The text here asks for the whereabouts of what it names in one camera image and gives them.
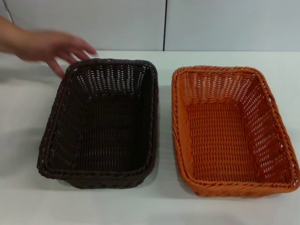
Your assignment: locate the person's bare hand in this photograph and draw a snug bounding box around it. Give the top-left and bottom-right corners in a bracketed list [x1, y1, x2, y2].
[14, 28, 98, 79]

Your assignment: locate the dark brown woven basket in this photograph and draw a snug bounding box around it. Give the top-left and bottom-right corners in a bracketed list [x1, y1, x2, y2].
[36, 58, 160, 190]

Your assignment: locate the orange woven basket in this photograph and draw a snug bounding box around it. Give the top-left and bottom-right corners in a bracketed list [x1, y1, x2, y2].
[171, 65, 300, 198]

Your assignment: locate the person's bare forearm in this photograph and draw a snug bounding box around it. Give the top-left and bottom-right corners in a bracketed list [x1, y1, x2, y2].
[0, 15, 18, 56]

